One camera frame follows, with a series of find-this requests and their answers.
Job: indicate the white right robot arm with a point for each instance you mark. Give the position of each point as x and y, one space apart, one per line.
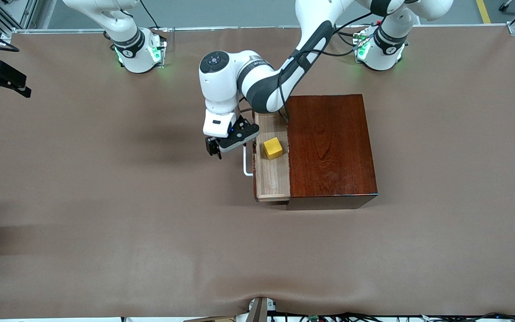
137 49

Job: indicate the dark wooden drawer cabinet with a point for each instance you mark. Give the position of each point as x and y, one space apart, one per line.
329 147

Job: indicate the yellow floor tape strip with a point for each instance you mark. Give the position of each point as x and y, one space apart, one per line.
484 12

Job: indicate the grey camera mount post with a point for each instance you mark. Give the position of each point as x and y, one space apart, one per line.
258 311

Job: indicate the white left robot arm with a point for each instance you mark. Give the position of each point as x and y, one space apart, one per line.
221 89

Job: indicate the yellow cube block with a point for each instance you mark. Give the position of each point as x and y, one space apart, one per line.
273 149

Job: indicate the brown table cover sheet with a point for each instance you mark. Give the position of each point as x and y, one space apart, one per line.
150 246

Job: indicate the clear table edge strip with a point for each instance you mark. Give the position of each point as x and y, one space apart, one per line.
38 31

